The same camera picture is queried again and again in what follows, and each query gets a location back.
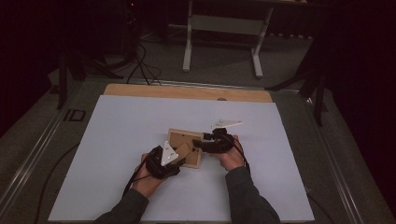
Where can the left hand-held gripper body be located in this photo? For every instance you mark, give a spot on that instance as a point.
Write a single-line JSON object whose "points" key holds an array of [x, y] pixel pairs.
{"points": [[162, 165]]}

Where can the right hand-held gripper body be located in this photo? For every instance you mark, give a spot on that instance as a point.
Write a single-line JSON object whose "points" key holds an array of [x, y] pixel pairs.
{"points": [[219, 144]]}

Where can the square wooden puzzle box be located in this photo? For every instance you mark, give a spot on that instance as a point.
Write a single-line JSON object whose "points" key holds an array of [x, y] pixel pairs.
{"points": [[186, 140]]}

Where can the person's right hand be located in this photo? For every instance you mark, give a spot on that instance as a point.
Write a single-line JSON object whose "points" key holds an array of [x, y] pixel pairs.
{"points": [[232, 160]]}

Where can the person's left hand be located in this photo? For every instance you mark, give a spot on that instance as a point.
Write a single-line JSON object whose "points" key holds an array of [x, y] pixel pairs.
{"points": [[146, 185]]}

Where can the round table grommet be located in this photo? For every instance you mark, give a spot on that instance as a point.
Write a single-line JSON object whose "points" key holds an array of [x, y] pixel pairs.
{"points": [[221, 99]]}

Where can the white table sheet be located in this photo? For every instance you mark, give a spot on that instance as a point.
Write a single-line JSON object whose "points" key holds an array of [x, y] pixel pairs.
{"points": [[124, 124]]}

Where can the black rectangular floor socket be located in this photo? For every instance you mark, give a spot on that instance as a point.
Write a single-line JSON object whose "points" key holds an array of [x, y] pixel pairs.
{"points": [[74, 115]]}

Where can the black stand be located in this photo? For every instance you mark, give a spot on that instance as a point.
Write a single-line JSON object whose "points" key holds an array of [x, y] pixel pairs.
{"points": [[63, 81], [319, 93]]}

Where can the dark equipment with red light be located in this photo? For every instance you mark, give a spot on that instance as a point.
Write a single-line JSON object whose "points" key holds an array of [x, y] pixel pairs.
{"points": [[130, 18]]}

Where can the metal floor rail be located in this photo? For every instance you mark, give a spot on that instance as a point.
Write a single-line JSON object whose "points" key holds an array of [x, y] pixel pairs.
{"points": [[334, 161], [29, 165], [199, 84]]}

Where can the white metal desk frame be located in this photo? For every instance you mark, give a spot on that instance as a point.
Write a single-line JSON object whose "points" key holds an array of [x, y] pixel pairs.
{"points": [[224, 25]]}

